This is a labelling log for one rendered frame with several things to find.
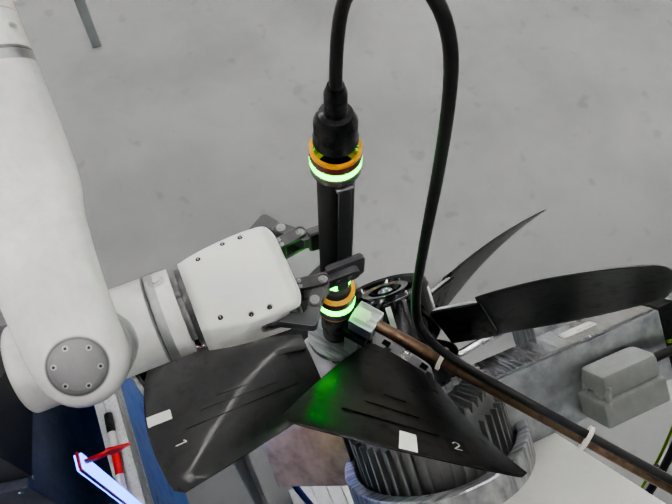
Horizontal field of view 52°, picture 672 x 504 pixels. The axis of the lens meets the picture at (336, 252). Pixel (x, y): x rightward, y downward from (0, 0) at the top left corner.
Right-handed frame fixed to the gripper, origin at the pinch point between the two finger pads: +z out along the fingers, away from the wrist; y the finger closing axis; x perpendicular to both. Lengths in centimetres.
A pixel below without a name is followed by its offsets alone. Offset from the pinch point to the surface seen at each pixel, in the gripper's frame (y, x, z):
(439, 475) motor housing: 18.6, -31.5, 6.3
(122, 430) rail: -15, -60, -35
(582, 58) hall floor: -128, -147, 169
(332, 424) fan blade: 15.2, -2.6, -7.0
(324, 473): 8.8, -47.7, -6.0
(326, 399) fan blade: 11.9, -5.3, -6.2
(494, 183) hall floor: -85, -147, 101
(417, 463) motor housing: 16.2, -30.9, 4.2
